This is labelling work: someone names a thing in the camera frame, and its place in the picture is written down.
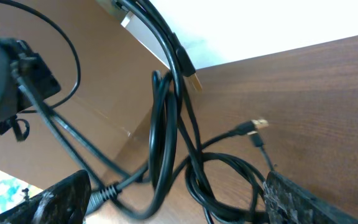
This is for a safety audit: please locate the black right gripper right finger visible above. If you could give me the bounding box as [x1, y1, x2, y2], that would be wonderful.
[264, 171, 358, 224]

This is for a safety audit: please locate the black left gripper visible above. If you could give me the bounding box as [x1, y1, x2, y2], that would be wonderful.
[0, 39, 61, 136]

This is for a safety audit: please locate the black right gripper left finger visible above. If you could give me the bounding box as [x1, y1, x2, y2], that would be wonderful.
[0, 170, 91, 224]

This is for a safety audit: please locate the black thin usb cable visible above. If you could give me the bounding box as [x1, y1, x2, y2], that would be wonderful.
[116, 118, 276, 224]

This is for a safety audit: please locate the black left camera cable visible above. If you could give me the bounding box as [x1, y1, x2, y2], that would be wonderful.
[0, 0, 82, 114]

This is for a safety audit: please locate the black thick cable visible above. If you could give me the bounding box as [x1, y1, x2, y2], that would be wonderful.
[85, 0, 204, 220]

